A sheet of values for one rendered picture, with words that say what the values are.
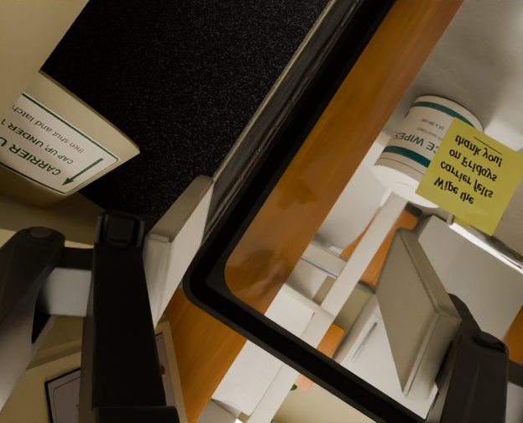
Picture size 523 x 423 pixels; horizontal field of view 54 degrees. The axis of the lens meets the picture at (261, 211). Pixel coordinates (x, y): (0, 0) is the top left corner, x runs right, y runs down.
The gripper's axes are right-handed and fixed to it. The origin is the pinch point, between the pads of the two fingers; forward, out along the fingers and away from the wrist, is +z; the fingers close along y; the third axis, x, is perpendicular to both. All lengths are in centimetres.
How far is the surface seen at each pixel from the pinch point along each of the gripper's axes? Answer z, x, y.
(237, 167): 24.8, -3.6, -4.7
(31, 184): 4.7, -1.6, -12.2
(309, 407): 436, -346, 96
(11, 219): 0.4, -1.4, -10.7
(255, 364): 109, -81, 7
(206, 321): 23.8, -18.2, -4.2
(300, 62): 28.6, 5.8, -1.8
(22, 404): -2.8, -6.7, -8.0
